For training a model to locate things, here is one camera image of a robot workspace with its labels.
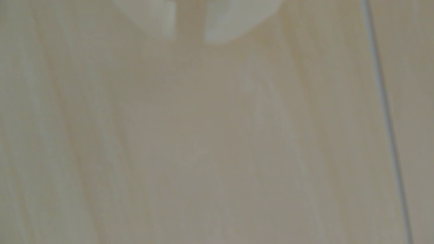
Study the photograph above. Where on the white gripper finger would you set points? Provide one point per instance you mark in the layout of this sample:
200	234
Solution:
156	15
234	17

